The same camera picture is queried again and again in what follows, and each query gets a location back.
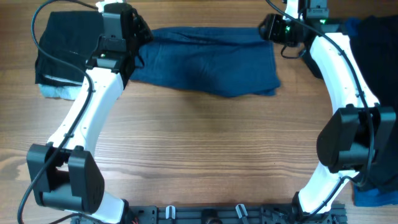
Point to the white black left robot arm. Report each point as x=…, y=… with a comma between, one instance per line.
x=63, y=172

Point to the navy blue shorts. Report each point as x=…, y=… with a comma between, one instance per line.
x=223, y=61

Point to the folded light grey garment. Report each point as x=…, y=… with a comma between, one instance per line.
x=63, y=92

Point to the blue garment under pile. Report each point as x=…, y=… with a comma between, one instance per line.
x=373, y=197

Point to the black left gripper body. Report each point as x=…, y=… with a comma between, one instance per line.
x=142, y=33

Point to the folded dark green trousers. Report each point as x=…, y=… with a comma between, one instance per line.
x=70, y=36

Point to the black garment pile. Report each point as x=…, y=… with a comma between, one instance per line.
x=344, y=143

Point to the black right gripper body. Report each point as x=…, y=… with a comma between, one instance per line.
x=279, y=30

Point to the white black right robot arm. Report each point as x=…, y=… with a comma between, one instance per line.
x=316, y=198

